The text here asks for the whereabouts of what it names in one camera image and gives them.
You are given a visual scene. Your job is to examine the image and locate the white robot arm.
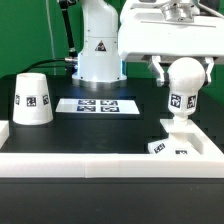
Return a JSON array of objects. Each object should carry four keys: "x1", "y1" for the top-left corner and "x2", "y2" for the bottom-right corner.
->
[{"x1": 57, "y1": 0, "x2": 224, "y2": 87}]

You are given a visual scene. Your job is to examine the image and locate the white lamp base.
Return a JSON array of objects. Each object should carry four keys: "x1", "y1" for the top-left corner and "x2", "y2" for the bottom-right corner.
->
[{"x1": 148, "y1": 119, "x2": 199, "y2": 156}]

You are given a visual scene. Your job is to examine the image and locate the white fence frame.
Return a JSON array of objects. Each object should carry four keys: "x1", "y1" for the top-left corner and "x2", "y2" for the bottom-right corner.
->
[{"x1": 0, "y1": 120, "x2": 224, "y2": 178}]

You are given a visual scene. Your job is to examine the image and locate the white marker sheet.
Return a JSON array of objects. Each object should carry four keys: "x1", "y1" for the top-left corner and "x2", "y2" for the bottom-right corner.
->
[{"x1": 56, "y1": 98, "x2": 139, "y2": 115}]

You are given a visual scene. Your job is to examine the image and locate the grey cable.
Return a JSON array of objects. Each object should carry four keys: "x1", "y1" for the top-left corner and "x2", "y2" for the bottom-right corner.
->
[{"x1": 45, "y1": 0, "x2": 57, "y2": 76}]

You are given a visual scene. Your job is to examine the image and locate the white lamp shade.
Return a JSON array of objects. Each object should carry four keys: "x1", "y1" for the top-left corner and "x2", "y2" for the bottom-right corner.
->
[{"x1": 13, "y1": 73, "x2": 53, "y2": 125}]

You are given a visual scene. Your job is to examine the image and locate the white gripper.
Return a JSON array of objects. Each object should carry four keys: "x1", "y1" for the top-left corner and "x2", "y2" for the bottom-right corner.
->
[{"x1": 118, "y1": 8, "x2": 224, "y2": 87}]

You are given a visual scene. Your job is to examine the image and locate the white lamp bulb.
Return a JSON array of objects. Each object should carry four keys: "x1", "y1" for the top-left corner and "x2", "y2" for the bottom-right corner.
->
[{"x1": 168, "y1": 57, "x2": 205, "y2": 124}]

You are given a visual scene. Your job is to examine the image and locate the black cable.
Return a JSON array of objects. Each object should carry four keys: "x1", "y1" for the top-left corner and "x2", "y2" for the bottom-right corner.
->
[{"x1": 20, "y1": 57, "x2": 80, "y2": 74}]

